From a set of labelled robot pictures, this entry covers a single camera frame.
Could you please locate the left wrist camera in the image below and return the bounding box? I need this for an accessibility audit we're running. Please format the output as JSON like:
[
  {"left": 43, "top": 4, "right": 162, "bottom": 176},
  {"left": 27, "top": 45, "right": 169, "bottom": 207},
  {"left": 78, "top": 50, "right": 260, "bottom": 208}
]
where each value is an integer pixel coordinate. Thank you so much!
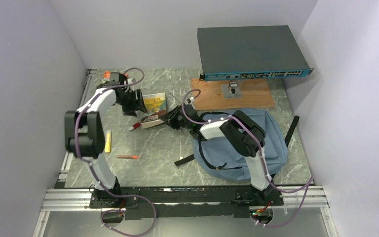
[{"left": 117, "top": 73, "right": 128, "bottom": 85}]

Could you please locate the yellow highlighter marker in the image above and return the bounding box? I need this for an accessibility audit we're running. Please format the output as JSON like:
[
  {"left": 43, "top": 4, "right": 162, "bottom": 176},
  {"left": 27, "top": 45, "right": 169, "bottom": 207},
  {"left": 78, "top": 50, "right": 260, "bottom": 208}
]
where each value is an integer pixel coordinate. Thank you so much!
[{"left": 104, "top": 130, "right": 112, "bottom": 153}]

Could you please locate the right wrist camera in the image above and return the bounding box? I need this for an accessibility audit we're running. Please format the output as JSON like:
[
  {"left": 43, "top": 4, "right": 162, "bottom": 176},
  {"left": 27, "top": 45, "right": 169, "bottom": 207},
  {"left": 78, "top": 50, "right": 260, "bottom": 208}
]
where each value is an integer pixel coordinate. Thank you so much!
[{"left": 187, "top": 96, "right": 196, "bottom": 105}]

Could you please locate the red white glue stick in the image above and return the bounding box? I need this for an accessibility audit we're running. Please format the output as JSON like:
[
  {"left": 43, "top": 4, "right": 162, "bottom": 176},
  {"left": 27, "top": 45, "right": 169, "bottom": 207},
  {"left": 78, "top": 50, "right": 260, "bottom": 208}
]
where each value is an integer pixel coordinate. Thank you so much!
[{"left": 128, "top": 122, "right": 141, "bottom": 131}]

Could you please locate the yellow teal paperback book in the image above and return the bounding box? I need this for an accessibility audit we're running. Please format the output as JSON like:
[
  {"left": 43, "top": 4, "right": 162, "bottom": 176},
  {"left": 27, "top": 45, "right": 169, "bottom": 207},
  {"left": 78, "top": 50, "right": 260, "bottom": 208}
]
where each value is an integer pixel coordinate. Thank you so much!
[{"left": 140, "top": 92, "right": 167, "bottom": 129}]

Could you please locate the orange pen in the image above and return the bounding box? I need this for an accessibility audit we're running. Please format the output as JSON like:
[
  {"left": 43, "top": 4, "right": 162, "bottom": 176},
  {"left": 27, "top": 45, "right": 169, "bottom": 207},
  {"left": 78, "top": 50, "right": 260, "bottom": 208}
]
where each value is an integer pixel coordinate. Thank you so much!
[{"left": 116, "top": 155, "right": 142, "bottom": 159}]

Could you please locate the orange green treehouse book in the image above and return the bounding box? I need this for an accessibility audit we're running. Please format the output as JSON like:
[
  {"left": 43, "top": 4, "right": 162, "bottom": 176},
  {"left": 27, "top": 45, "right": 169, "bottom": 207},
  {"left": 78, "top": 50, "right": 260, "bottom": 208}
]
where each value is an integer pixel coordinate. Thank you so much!
[{"left": 103, "top": 71, "right": 111, "bottom": 81}]

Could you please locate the blue student backpack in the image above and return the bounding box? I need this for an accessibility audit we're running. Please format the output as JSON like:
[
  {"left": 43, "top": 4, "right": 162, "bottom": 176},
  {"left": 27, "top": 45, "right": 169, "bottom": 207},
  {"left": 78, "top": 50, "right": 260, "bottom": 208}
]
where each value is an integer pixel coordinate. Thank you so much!
[{"left": 165, "top": 107, "right": 300, "bottom": 181}]

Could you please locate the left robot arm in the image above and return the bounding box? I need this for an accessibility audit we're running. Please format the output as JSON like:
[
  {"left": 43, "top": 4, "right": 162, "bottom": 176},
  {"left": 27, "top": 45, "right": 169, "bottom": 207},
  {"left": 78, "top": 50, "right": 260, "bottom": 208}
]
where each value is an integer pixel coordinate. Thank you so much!
[{"left": 64, "top": 70, "right": 148, "bottom": 207}]

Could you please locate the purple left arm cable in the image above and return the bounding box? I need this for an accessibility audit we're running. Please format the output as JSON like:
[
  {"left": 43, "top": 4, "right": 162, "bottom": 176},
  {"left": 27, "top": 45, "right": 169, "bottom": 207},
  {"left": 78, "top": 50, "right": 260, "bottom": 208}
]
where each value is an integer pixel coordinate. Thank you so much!
[{"left": 74, "top": 67, "right": 157, "bottom": 237}]

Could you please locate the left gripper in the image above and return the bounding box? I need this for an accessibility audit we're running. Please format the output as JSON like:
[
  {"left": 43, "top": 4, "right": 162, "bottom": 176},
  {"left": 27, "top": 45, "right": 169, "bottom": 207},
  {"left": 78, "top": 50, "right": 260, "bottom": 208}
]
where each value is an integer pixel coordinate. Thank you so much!
[{"left": 116, "top": 88, "right": 147, "bottom": 117}]

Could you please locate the aluminium side rail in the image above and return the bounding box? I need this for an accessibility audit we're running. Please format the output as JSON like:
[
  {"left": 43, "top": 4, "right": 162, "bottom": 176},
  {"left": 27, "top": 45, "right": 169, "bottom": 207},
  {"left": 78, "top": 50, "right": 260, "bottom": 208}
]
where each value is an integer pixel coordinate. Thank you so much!
[{"left": 57, "top": 69, "right": 98, "bottom": 189}]

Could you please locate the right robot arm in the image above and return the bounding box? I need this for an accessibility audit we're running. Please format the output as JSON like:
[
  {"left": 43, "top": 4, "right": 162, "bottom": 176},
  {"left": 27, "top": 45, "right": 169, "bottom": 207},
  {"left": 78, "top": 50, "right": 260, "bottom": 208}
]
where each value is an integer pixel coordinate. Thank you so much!
[{"left": 159, "top": 105, "right": 272, "bottom": 205}]

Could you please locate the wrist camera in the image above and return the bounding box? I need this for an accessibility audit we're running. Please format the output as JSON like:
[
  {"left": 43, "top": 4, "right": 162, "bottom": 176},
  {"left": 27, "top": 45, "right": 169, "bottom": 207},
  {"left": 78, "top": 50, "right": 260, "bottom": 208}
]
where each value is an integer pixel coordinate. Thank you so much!
[
  {"left": 187, "top": 96, "right": 196, "bottom": 105},
  {"left": 117, "top": 73, "right": 128, "bottom": 85}
]

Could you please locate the grey network switch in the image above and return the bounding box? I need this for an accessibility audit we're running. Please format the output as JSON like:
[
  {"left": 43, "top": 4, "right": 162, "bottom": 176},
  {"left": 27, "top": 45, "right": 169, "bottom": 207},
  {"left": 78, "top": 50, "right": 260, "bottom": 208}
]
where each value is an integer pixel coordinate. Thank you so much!
[{"left": 197, "top": 25, "right": 313, "bottom": 81}]

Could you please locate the metal stand mount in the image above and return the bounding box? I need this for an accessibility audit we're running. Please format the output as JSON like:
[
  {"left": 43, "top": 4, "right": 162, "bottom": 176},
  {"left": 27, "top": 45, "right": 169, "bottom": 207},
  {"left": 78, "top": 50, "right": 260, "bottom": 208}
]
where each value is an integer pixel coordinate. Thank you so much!
[{"left": 221, "top": 80, "right": 241, "bottom": 99}]

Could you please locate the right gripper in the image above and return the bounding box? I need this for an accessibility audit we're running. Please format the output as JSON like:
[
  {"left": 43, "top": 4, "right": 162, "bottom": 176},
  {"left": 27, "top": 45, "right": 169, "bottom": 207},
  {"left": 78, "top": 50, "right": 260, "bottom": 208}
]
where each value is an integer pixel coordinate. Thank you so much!
[{"left": 159, "top": 105, "right": 192, "bottom": 131}]

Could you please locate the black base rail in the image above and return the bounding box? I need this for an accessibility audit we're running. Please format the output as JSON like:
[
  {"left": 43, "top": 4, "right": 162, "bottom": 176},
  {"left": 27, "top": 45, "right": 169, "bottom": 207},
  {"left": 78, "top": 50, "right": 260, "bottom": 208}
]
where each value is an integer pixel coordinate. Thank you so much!
[{"left": 89, "top": 185, "right": 284, "bottom": 220}]

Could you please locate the wooden board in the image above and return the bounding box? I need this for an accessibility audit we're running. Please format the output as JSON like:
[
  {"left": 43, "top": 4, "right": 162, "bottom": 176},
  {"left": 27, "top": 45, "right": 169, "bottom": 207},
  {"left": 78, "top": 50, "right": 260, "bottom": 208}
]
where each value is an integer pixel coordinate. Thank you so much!
[{"left": 190, "top": 78, "right": 274, "bottom": 111}]

